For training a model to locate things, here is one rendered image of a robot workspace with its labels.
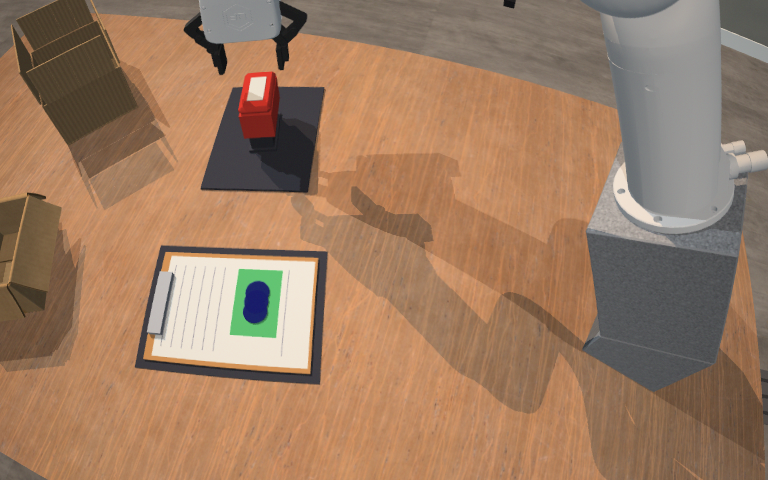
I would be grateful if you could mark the brown cardboard box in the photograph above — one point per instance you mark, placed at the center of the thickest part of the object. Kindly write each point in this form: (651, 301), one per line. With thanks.
(84, 92)
(31, 267)

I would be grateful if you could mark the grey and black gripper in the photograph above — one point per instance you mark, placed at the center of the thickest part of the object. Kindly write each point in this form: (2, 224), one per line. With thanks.
(231, 21)

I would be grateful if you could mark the dark blue ink stamp mark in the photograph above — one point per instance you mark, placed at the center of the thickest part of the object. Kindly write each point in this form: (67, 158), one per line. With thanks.
(255, 308)
(254, 317)
(257, 292)

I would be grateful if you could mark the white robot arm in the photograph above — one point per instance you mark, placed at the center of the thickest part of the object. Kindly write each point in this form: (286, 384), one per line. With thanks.
(666, 73)

